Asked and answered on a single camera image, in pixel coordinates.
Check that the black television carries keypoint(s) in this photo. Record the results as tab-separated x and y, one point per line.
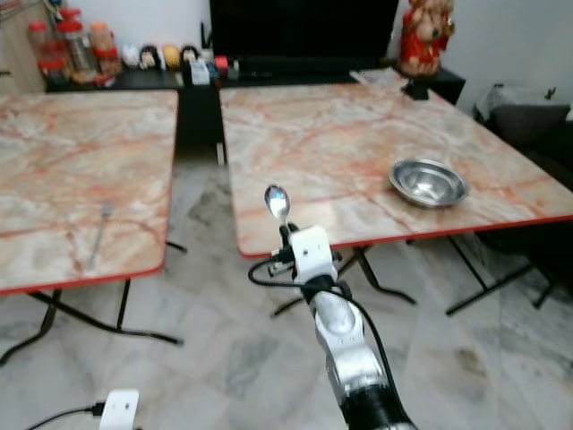
303	29

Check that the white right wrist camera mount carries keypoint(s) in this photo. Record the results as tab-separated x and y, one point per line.
313	253

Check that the steel spoon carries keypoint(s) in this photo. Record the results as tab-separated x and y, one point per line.
277	202

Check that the wooden cabinet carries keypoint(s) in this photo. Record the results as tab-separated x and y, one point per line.
18	54

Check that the steel fork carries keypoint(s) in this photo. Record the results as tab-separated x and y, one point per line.
100	237

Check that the red and gold figurine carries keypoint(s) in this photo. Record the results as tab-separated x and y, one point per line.
426	38

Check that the dark sofa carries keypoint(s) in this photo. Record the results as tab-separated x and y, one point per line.
528	125

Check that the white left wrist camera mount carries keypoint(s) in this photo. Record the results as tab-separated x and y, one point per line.
120	410

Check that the steel bowl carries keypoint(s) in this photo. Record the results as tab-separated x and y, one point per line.
429	183

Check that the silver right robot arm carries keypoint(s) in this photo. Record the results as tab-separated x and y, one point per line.
342	333

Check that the printed paper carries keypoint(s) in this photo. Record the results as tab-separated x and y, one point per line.
379	76

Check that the small yellow doll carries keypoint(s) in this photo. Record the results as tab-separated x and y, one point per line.
172	55

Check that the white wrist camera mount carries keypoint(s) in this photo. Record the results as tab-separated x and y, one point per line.
313	253
120	410

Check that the small white box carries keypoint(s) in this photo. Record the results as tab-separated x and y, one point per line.
200	73

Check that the marble folding table with fork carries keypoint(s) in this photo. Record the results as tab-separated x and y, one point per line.
81	179

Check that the marble folding table with bowl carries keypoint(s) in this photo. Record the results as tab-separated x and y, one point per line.
340	143

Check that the small dark-haired doll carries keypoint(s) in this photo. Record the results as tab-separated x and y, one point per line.
191	56
153	57

